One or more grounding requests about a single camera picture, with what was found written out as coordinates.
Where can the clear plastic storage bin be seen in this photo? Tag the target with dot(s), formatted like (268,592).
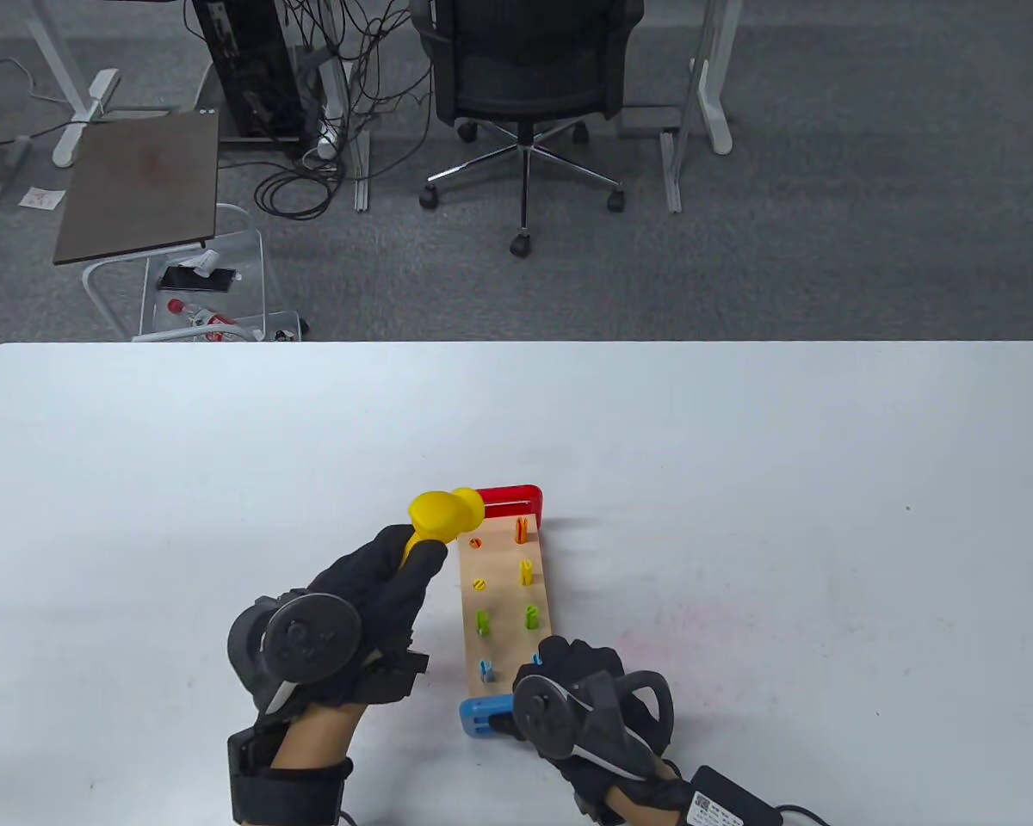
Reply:
(245,258)

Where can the person's left hand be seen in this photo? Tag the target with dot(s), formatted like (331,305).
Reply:
(379,576)

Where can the rainbow wooden hammer bench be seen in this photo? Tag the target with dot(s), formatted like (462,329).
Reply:
(508,619)

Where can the black wrist box with label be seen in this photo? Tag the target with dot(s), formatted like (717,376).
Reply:
(727,807)

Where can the grey desk leg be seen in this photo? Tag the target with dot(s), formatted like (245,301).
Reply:
(357,172)
(673,172)

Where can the grey round glove tracker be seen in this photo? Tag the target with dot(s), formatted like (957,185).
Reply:
(542,714)
(310,641)

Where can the person's right hand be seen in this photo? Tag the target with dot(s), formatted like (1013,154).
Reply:
(581,658)

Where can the black smartphone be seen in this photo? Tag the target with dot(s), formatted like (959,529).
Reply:
(194,280)

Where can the paper sheet on floor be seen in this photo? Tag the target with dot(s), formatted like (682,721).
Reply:
(43,198)

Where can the yellow toy hammer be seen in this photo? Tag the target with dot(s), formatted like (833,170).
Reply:
(439,512)

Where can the black office chair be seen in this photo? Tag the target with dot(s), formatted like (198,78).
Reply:
(525,69)

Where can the white metal table frame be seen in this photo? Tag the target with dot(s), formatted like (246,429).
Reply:
(95,288)

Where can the red-capped bottle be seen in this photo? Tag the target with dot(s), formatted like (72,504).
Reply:
(202,317)

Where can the brown side table top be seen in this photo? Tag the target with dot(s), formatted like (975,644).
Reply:
(138,181)

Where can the white crumpled paper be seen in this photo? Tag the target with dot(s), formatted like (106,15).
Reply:
(202,261)

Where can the white power strip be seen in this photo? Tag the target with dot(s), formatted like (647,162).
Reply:
(327,138)

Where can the black computer tower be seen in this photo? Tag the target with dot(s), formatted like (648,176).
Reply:
(250,60)

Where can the person's left forearm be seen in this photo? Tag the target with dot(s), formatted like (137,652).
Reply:
(314,736)

